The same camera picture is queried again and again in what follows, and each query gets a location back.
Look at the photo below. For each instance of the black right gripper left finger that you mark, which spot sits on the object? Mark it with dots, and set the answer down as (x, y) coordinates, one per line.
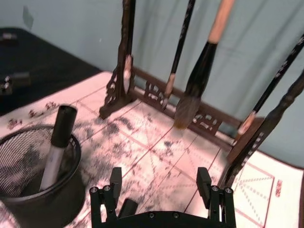
(115, 180)

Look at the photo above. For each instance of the small black object white marks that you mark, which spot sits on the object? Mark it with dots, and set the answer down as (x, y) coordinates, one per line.
(5, 85)

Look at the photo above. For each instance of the black rectangular block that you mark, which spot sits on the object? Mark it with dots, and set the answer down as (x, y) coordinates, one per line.
(22, 79)

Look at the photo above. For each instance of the small white-tipped calligraphy brush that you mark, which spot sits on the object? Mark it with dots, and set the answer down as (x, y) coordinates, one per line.
(127, 71)

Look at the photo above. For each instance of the pink grid calligraphy practice cloth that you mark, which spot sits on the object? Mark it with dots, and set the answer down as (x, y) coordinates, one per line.
(154, 154)

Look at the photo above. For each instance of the black table cloth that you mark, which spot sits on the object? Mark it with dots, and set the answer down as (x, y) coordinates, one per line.
(47, 59)

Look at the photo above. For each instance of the flat black object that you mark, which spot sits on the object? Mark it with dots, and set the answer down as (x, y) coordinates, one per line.
(8, 39)

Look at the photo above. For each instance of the small black cylinder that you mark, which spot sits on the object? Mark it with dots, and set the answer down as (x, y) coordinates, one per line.
(128, 207)

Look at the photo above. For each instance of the white pen with black cap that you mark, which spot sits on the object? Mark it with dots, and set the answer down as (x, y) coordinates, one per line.
(63, 126)

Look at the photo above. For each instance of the dark carved wooden brush rack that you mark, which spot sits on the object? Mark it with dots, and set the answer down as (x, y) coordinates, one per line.
(114, 95)

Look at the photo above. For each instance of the black mesh pen holder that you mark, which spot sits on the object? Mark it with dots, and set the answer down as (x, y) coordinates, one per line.
(69, 190)

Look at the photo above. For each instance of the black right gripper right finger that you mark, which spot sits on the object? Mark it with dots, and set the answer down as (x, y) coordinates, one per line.
(203, 183)

